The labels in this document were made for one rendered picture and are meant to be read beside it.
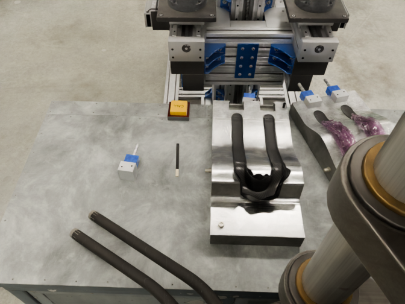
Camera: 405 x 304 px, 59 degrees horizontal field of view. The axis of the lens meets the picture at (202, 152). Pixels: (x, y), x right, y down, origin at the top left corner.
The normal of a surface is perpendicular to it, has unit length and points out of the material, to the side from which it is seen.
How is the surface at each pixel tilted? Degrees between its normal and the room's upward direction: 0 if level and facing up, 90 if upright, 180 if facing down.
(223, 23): 0
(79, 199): 0
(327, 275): 90
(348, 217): 90
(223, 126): 3
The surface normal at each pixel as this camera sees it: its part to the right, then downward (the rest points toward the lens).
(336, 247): -0.92, 0.30
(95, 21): 0.00, -0.62
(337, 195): -0.99, 0.07
